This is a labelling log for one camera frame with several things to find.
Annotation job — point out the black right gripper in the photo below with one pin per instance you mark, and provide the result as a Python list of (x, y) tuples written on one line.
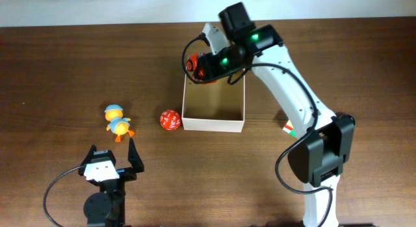
[(208, 63)]

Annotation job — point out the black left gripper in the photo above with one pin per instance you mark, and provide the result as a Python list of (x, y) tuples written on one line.
[(136, 162)]

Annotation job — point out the red toy car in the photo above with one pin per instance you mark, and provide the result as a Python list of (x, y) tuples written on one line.
[(201, 67)]

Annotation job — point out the multicoloured puzzle cube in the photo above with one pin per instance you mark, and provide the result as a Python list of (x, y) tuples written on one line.
[(288, 128)]

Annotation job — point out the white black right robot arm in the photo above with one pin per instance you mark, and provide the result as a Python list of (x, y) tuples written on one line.
[(324, 140)]

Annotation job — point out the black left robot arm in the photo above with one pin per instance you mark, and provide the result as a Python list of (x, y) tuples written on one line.
[(106, 208)]

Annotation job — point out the yellow duck toy blue hat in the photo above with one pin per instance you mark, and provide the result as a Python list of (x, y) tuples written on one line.
[(118, 124)]

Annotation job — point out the red ball white letters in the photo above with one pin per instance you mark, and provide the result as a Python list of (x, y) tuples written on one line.
[(170, 120)]

